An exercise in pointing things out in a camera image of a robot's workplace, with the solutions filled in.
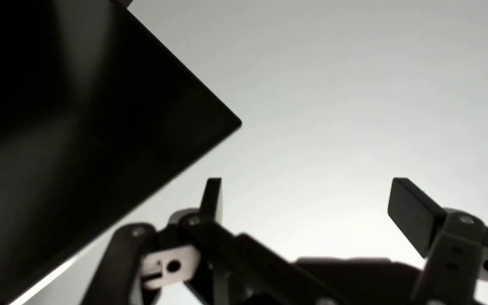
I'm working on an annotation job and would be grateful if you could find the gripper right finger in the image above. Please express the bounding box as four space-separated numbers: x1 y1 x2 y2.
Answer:
387 177 488 305

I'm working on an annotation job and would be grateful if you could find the black laptop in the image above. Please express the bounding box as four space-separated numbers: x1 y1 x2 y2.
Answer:
0 0 243 305

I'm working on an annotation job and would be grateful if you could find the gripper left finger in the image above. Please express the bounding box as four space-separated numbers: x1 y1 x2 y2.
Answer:
81 177 346 305

